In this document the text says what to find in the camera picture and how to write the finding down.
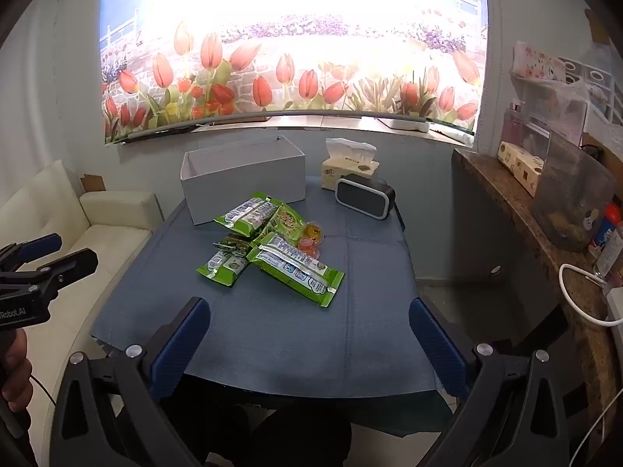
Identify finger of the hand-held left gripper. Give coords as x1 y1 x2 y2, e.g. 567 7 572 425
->
0 248 99 302
0 233 63 273

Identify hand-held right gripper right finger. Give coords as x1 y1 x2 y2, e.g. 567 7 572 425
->
410 297 570 467

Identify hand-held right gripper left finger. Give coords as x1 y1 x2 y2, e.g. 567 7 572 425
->
49 297 211 467

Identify short green snack packet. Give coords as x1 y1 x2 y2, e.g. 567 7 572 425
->
196 248 250 287

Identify small dark green snack packet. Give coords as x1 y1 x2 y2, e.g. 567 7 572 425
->
213 234 254 256

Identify large green snack packet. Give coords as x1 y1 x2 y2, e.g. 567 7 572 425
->
247 232 345 308

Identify long green snack packet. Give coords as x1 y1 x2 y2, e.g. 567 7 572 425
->
214 193 283 234

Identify pink jelly cup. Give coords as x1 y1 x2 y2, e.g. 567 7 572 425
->
297 238 324 260

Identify green round-print snack packet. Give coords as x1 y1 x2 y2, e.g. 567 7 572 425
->
263 204 310 244

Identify white cardboard box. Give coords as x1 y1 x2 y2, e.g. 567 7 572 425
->
180 135 306 226

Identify person's left hand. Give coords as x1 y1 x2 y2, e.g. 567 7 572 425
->
1 335 33 415

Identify white leather sofa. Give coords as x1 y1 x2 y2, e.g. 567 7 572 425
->
0 160 164 400

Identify blue tablecloth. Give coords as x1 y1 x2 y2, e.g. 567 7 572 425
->
90 175 456 439

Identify black speaker with grey rim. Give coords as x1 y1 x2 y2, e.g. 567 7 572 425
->
335 174 397 219

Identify patterned cream carton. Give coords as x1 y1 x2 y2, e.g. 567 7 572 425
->
497 141 546 196

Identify clear plastic container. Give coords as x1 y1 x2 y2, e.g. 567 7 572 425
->
530 131 618 254

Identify yellow tissue box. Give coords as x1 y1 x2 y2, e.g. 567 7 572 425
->
320 138 380 191

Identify blue and red bottle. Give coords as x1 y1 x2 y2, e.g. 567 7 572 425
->
590 204 623 260

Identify white power strip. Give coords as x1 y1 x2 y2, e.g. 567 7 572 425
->
378 117 432 135

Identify floral pink box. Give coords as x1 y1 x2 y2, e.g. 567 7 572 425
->
512 41 566 80

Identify thin black cable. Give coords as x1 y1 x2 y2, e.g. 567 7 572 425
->
29 374 60 406

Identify white charging cable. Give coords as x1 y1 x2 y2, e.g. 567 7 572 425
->
559 263 623 327

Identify tulip wall poster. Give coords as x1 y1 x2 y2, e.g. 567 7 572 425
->
100 0 489 146

